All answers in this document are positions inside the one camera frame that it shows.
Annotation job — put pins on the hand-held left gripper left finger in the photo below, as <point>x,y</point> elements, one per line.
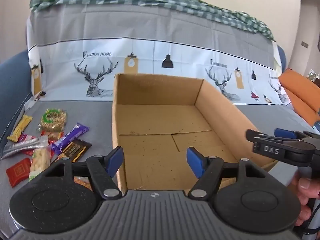
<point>115,160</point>

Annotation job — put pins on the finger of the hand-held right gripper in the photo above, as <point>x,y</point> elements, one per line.
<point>270,146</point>
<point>285,133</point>

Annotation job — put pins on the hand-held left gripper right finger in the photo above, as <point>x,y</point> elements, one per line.
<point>195,162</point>

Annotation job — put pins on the brown cardboard box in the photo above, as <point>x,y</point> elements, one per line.
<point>150,125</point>

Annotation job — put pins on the purple bar packet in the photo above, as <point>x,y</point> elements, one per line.
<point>70,137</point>

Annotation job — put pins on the puffed grain snack bag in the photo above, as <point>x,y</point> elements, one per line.
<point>53,120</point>

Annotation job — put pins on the yellow bar packet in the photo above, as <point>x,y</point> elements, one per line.
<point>20,128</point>

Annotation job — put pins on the person's right hand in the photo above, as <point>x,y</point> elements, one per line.
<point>306,187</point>

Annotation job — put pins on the orange snack packet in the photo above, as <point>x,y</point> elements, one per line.
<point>82,181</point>

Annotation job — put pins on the dark brown chocolate packet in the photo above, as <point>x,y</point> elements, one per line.
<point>76,150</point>

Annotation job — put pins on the orange cushion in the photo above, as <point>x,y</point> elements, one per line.
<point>300,92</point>

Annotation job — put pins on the dark wooden table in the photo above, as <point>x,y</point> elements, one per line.
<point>313,78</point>

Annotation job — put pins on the pale peanut snack packet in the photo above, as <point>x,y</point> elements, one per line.
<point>38,160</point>

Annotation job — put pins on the red white snack packet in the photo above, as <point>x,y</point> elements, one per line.
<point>28,138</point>

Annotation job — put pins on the silver snack packet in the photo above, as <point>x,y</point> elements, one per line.
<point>20,147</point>

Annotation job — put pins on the red square packet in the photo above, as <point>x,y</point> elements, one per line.
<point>18,171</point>

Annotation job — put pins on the wall switch plate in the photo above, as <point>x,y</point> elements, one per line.
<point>304,44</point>

